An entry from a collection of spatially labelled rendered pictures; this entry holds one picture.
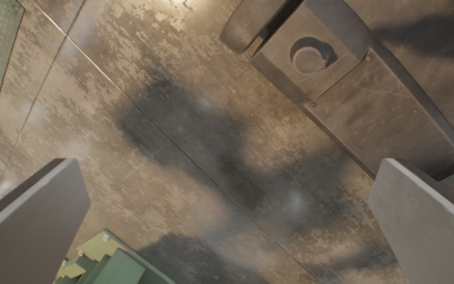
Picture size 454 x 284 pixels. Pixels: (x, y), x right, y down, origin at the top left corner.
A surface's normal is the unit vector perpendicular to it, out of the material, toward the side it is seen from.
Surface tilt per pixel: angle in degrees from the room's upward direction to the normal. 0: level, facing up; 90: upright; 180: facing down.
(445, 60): 0
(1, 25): 0
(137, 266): 90
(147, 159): 0
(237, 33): 30
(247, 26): 18
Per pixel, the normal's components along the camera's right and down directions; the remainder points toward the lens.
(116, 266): 0.70, -0.47
